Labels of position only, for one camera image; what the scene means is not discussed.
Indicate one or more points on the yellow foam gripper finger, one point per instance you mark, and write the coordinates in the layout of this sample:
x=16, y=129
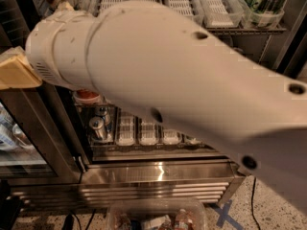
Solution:
x=16, y=71
x=65, y=6

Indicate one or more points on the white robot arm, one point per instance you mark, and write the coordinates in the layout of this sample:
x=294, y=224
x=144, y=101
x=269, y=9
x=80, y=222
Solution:
x=157, y=64

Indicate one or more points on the front red coca-cola can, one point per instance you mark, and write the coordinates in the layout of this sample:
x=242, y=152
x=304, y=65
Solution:
x=86, y=97

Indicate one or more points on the glass fridge door left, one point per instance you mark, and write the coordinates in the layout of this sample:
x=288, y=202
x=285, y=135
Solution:
x=33, y=142

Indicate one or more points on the stainless steel fridge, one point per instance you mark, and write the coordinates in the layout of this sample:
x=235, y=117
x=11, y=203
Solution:
x=208, y=175

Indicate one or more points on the front silver can bottom shelf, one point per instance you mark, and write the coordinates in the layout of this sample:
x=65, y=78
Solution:
x=97, y=124

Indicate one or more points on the clear plastic bin on floor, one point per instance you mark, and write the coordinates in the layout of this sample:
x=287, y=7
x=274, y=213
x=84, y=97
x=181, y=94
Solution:
x=150, y=214

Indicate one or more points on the blue tape cross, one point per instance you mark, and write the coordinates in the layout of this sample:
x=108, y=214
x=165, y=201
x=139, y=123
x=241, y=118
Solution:
x=224, y=216

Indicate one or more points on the bottom wire shelf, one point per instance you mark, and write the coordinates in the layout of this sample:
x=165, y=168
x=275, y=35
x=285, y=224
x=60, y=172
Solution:
x=158, y=146

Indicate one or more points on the wire shelf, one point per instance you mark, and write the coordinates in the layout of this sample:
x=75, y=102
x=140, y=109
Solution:
x=247, y=31
x=158, y=146

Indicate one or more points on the top wire shelf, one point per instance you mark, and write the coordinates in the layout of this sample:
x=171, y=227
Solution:
x=247, y=31

